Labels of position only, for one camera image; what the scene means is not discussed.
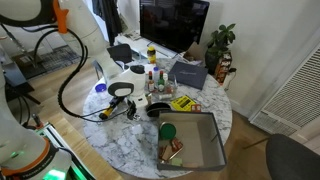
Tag grey floor mat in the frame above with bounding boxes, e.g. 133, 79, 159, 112
12, 44, 82, 80

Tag blue grey box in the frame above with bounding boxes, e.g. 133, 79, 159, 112
168, 60, 209, 90

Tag black flat screen television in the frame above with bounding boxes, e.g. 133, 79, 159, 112
139, 0, 211, 54

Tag dark side table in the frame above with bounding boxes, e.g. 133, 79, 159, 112
0, 62, 42, 105

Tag white wall vent grille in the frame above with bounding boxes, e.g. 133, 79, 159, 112
249, 44, 320, 138

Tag navy open cardboard box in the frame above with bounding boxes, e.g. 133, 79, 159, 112
156, 110, 228, 172

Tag black cable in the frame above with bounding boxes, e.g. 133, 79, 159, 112
32, 28, 59, 65
54, 28, 131, 123

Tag white bottle blue cap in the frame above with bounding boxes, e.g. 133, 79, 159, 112
152, 66, 161, 85

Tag brown cardboard piece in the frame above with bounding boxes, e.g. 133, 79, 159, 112
184, 41, 207, 63

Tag green lidded jar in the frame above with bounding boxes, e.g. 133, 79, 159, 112
158, 122, 177, 141

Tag yellow black package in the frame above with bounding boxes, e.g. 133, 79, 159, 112
170, 95, 198, 112

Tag black glasses case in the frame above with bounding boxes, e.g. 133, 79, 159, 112
145, 102, 173, 118

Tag white television stand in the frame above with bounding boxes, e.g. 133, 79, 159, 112
114, 33, 181, 60

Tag black chair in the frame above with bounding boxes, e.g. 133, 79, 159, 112
93, 43, 134, 82

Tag dark grey upholstered chair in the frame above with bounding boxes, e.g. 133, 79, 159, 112
265, 133, 320, 180

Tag pale green packet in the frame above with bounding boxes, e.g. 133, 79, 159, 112
170, 157, 184, 167

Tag hanging black clothes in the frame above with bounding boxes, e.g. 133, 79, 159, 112
91, 0, 124, 47

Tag green bottle red cap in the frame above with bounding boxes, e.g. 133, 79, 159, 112
157, 70, 166, 93

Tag red snack packet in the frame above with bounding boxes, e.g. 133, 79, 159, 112
170, 138, 185, 153

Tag orange black clamp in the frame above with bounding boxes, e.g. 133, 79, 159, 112
31, 113, 45, 130

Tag light wooden platform board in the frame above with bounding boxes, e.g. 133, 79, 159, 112
44, 112, 124, 180

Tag orange cable clip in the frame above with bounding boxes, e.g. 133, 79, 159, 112
52, 0, 70, 35

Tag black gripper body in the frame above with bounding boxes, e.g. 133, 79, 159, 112
126, 99, 139, 115

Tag small orange box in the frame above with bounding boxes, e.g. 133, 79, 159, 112
190, 103, 202, 114

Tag yellow black flashlight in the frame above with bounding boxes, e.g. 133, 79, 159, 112
98, 96, 125, 121

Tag red capped sauce bottle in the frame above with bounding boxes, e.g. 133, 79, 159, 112
147, 70, 156, 93

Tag orange black carton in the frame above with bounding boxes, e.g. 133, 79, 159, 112
214, 53, 233, 83

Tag clear plastic bottle container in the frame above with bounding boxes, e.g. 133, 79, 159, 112
145, 71, 178, 102

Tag green potted plant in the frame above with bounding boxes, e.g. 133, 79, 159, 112
204, 23, 238, 76

